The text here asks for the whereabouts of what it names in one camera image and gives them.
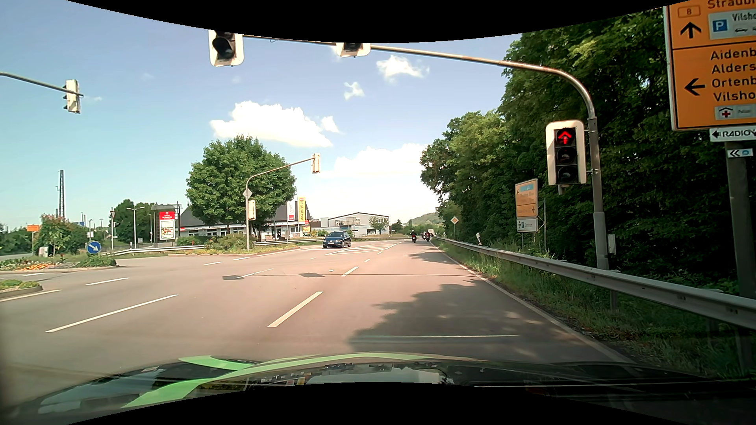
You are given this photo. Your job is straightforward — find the green trees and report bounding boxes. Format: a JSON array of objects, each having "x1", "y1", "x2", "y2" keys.
[{"x1": 34, "y1": 214, "x2": 89, "y2": 256}]

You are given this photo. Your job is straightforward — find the kerbed grass traffic island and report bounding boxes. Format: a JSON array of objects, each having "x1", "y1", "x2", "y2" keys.
[{"x1": 0, "y1": 279, "x2": 44, "y2": 298}]

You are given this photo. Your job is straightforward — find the lamp post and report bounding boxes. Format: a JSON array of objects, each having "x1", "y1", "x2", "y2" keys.
[{"x1": 126, "y1": 207, "x2": 145, "y2": 249}]

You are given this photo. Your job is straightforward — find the low grey-roofed building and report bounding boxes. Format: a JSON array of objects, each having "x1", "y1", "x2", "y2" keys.
[{"x1": 178, "y1": 204, "x2": 314, "y2": 240}]

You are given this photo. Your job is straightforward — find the grey asphalt road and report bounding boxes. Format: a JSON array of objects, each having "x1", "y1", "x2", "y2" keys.
[{"x1": 0, "y1": 237, "x2": 630, "y2": 408}]

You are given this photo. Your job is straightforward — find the large yellow direction sign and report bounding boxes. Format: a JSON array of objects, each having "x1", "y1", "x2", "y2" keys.
[{"x1": 663, "y1": 0, "x2": 756, "y2": 299}]

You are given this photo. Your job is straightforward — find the large round green tree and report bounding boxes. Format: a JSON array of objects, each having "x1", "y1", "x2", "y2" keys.
[{"x1": 185, "y1": 135, "x2": 297, "y2": 237}]

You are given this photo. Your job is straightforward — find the car's own bonnet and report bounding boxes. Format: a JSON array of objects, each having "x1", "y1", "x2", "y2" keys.
[{"x1": 12, "y1": 352, "x2": 756, "y2": 421}]

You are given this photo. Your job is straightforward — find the planted median strip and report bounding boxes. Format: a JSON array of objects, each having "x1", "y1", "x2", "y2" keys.
[{"x1": 171, "y1": 234, "x2": 302, "y2": 256}]

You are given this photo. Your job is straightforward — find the small yellow direction sign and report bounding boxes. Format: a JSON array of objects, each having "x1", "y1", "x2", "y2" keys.
[{"x1": 514, "y1": 178, "x2": 539, "y2": 249}]

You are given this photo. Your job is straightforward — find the metal guard rail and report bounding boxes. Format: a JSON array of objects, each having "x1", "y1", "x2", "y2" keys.
[{"x1": 436, "y1": 236, "x2": 756, "y2": 330}]

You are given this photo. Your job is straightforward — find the low guard rail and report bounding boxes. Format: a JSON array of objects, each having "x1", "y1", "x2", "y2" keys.
[{"x1": 112, "y1": 235, "x2": 408, "y2": 257}]

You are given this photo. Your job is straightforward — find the kerbed traffic island with plants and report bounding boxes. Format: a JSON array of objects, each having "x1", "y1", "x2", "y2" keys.
[{"x1": 0, "y1": 254, "x2": 118, "y2": 273}]

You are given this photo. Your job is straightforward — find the wood of green trees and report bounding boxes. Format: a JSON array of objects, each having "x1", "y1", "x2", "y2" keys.
[{"x1": 420, "y1": 8, "x2": 756, "y2": 290}]

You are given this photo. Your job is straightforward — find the road markings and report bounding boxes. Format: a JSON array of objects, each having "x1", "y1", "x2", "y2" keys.
[{"x1": 0, "y1": 242, "x2": 521, "y2": 339}]

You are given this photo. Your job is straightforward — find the grey hall building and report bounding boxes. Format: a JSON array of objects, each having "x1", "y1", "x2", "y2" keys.
[{"x1": 319, "y1": 212, "x2": 391, "y2": 237}]

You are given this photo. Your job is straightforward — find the grass verge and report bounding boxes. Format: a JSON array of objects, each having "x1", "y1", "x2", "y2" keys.
[{"x1": 433, "y1": 238, "x2": 756, "y2": 379}]

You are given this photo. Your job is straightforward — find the red and white billboard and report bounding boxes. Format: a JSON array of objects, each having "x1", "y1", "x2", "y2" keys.
[{"x1": 151, "y1": 204, "x2": 180, "y2": 243}]

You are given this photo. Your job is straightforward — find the traffic light on bent mast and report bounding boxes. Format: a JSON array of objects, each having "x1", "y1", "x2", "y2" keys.
[{"x1": 242, "y1": 153, "x2": 321, "y2": 251}]

